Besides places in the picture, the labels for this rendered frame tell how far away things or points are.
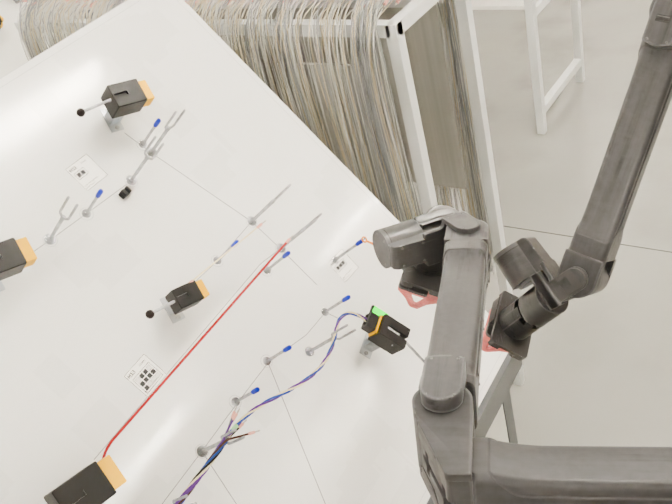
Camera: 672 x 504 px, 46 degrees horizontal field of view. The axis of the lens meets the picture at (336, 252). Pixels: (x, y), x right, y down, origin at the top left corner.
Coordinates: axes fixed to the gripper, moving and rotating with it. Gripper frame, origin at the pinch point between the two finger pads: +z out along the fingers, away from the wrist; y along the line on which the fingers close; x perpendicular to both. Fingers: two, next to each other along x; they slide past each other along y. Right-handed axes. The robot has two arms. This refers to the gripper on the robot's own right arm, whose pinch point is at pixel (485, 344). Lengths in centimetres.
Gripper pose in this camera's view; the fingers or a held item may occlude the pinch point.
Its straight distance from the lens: 138.4
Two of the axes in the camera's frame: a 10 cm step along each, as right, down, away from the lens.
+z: -3.6, 4.7, 8.1
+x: 8.8, 4.5, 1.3
